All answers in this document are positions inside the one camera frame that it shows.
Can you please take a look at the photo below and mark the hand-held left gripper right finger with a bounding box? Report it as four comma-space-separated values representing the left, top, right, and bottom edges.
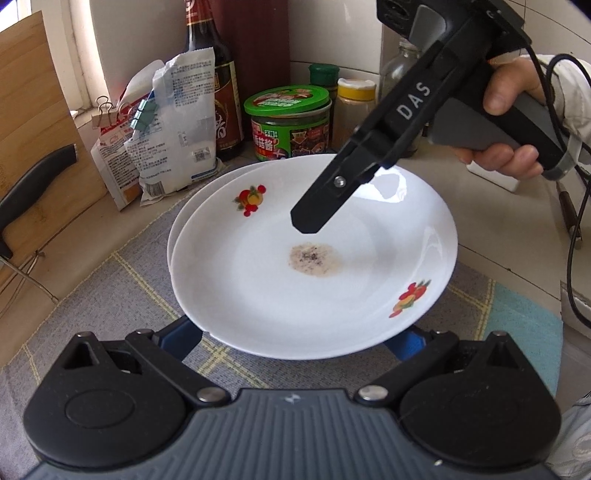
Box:
352, 325, 544, 407

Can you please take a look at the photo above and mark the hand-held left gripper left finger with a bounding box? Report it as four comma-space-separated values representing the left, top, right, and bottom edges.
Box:
62, 315, 230, 409

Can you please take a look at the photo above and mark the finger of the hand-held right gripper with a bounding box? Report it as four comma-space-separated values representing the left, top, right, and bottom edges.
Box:
291, 136, 384, 234

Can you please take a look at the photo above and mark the stained white fruit-print plate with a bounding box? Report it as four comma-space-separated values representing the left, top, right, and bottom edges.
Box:
169, 154, 459, 361

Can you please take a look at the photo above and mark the person's right forearm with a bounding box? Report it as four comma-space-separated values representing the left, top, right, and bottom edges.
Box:
547, 52, 591, 160

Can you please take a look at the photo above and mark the person's right hand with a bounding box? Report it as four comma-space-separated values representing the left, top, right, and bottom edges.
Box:
462, 54, 555, 180

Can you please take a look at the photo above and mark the red cap glass bottle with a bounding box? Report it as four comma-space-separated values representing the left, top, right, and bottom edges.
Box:
379, 39, 432, 158

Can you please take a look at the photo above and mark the yellow cap spice bottle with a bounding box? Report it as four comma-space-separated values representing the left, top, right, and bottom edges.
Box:
333, 78, 377, 153

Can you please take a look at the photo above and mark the grey checked cloth mat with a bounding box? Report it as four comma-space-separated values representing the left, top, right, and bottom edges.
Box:
0, 198, 564, 416

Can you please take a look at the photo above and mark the green lidded sauce jar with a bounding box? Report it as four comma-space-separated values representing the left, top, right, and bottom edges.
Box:
243, 86, 333, 162

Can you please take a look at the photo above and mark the green cap bottle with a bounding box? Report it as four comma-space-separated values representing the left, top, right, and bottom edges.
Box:
308, 64, 341, 93

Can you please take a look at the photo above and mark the dark soy sauce bottle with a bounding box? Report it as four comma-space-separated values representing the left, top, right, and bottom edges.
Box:
185, 0, 245, 162

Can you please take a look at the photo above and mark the dark red knife block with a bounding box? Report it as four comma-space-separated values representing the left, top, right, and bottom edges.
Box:
217, 0, 293, 139

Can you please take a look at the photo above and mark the blue and white bag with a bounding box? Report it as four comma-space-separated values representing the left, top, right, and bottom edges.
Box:
124, 48, 220, 207

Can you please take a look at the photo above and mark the orange and white bag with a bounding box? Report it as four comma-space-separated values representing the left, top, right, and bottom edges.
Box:
90, 99, 160, 212

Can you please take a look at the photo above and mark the person's light clothing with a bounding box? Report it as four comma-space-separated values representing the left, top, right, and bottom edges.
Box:
549, 397, 591, 480

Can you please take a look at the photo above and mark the beige binder clip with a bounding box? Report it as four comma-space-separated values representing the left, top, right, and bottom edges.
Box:
91, 96, 122, 129

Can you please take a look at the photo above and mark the bamboo cutting board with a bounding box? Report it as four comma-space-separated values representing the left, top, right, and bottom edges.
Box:
0, 10, 108, 287

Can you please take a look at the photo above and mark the black cable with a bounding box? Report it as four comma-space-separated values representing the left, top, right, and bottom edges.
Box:
522, 39, 591, 324

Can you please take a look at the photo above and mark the dark brown tool handle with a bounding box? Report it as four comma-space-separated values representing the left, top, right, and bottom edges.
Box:
556, 180, 583, 238

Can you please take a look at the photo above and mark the santoku knife black handle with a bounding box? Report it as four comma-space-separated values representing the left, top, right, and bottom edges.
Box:
0, 144, 78, 259

